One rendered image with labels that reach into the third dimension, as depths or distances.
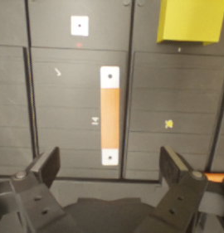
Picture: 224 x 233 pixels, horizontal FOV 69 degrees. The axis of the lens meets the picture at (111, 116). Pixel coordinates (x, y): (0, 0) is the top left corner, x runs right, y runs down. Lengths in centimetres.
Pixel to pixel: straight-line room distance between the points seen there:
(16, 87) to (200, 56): 27
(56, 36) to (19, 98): 10
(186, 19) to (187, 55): 5
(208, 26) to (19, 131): 30
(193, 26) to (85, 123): 19
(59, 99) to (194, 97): 20
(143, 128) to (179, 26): 14
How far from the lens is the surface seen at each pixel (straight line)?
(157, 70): 25
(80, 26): 26
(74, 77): 25
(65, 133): 27
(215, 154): 32
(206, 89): 28
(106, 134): 25
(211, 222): 40
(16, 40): 29
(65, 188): 31
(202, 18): 26
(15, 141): 31
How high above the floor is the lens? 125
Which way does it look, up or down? 75 degrees down
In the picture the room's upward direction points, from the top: 179 degrees clockwise
